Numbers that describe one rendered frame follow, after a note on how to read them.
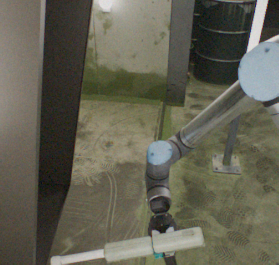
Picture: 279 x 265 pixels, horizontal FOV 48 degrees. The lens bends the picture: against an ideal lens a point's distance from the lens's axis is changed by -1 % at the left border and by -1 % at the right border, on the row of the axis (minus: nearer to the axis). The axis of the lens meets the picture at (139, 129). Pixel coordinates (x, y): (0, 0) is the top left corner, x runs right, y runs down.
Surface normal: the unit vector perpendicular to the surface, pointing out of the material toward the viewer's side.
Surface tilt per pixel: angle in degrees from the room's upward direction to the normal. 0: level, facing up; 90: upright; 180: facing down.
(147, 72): 90
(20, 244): 90
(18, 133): 90
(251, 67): 85
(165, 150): 5
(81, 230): 0
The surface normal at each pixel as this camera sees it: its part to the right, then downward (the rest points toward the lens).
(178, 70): -0.13, 0.57
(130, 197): 0.00, -0.82
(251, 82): -0.77, 0.29
